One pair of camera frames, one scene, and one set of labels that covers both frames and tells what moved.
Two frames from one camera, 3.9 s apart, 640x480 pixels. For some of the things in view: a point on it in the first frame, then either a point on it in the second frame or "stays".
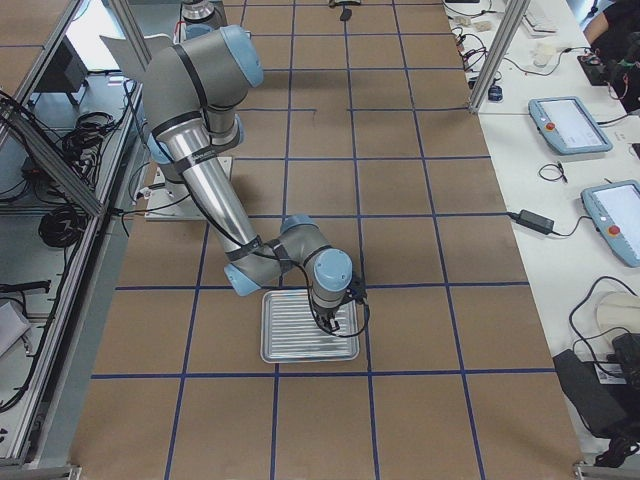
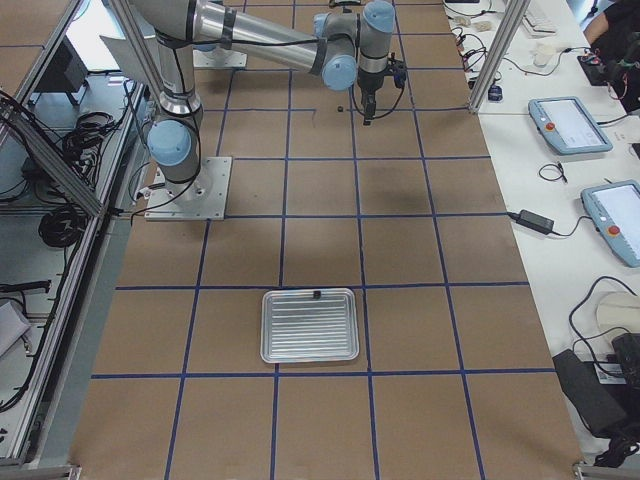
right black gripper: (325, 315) to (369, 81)
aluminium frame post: (514, 17) stays
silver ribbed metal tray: (290, 333) stays
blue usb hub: (495, 93) stays
